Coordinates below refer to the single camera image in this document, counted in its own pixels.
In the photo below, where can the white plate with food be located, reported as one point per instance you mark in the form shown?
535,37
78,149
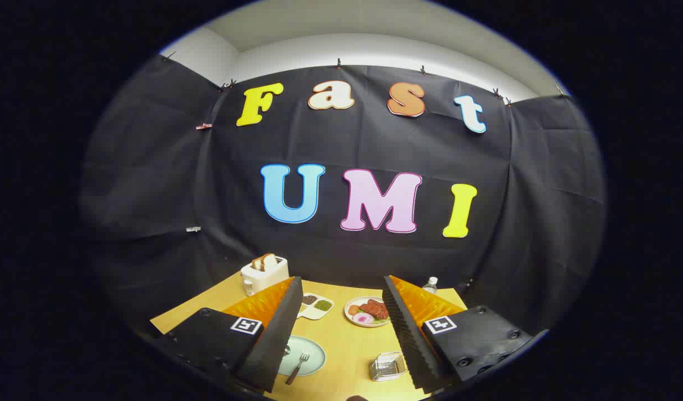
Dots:
369,312

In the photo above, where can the green label bottle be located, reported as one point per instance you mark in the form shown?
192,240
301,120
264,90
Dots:
430,286

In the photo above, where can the metal fork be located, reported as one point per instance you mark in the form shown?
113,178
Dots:
298,367

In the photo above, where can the white divided tray with beans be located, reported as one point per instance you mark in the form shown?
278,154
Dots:
319,306

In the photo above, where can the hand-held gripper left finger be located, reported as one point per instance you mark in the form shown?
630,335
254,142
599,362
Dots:
283,334

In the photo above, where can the white toaster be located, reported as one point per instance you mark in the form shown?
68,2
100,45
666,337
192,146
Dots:
263,277

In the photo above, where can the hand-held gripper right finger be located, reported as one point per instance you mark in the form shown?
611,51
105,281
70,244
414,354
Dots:
405,334

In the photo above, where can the toast bread slice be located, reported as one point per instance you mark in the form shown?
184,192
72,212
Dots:
257,264
270,262

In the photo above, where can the light green plate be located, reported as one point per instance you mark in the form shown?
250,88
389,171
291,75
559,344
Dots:
314,356

